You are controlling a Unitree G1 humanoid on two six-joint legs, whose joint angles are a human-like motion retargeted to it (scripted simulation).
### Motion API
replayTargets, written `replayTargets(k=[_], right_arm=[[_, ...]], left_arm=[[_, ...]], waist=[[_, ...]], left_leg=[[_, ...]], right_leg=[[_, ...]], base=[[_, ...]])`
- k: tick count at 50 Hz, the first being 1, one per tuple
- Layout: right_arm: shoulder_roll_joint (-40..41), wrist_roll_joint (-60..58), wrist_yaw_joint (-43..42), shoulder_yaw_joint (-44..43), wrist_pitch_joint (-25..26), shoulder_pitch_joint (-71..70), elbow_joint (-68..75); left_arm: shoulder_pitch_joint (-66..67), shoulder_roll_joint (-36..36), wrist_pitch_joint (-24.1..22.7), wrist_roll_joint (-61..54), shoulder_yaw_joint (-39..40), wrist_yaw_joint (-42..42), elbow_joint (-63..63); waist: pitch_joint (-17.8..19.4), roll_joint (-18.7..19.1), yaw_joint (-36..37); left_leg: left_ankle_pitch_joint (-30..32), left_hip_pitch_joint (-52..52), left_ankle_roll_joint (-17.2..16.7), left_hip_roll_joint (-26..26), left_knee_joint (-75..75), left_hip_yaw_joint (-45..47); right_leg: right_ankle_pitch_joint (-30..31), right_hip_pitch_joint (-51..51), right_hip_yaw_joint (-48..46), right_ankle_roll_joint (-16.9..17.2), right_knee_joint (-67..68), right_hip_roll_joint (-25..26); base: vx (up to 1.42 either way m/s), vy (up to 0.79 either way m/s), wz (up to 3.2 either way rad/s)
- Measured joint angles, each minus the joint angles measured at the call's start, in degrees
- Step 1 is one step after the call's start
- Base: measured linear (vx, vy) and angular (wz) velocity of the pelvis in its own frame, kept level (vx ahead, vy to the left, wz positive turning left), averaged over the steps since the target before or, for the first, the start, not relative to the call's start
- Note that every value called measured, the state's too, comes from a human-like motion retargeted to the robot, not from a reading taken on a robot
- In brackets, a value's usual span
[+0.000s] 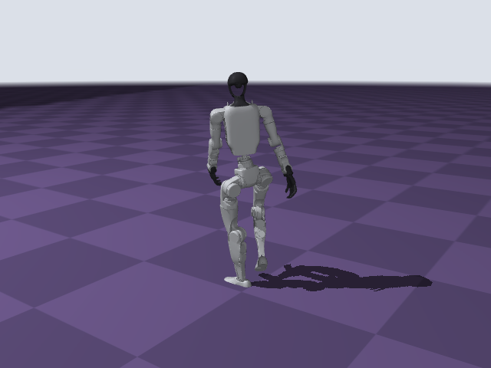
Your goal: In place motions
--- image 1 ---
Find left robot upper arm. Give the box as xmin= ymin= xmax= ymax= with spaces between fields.
xmin=210 ymin=108 xmax=225 ymax=150

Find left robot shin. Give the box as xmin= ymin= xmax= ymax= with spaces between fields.
xmin=228 ymin=231 xmax=246 ymax=282

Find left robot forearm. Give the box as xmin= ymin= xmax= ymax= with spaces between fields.
xmin=207 ymin=140 xmax=219 ymax=172

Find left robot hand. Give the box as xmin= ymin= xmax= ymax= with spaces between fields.
xmin=208 ymin=166 xmax=222 ymax=186

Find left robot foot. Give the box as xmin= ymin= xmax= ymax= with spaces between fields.
xmin=224 ymin=276 xmax=252 ymax=288

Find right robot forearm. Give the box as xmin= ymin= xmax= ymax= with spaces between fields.
xmin=274 ymin=135 xmax=292 ymax=174

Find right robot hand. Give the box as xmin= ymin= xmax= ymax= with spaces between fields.
xmin=283 ymin=166 xmax=297 ymax=199

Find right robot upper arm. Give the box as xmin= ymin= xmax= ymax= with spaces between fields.
xmin=257 ymin=105 xmax=281 ymax=147

